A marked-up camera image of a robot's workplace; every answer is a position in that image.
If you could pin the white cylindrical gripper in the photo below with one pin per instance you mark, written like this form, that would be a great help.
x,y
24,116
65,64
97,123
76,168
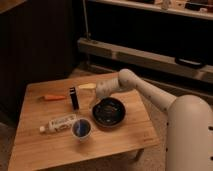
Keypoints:
x,y
104,88

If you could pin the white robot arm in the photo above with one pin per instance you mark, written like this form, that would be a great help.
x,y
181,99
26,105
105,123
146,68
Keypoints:
x,y
190,120

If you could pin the black standing eraser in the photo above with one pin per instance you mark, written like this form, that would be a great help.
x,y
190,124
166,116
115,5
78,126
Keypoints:
x,y
74,98

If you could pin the black round bowl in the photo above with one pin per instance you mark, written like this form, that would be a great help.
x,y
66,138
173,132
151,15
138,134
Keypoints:
x,y
109,112

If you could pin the white toothpaste tube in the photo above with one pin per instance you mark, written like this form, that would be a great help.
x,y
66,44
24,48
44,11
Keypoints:
x,y
58,124

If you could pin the orange carrot toy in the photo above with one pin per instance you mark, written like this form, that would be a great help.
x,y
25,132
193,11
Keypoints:
x,y
53,97

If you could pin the cup with blue interior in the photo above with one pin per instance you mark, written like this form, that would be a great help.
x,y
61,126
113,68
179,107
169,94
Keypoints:
x,y
81,129

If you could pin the wooden table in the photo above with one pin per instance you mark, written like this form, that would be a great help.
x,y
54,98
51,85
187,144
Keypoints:
x,y
34,151

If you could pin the long grey case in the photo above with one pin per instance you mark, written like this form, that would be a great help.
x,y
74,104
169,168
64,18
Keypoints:
x,y
144,59

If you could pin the metal shelf pole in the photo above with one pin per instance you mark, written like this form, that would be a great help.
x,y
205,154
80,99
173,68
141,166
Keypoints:
x,y
86,20

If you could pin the upper wooden shelf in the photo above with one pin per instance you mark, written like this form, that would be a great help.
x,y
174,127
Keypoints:
x,y
149,7

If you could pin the black case handle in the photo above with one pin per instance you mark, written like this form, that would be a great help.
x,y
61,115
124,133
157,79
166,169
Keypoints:
x,y
190,64

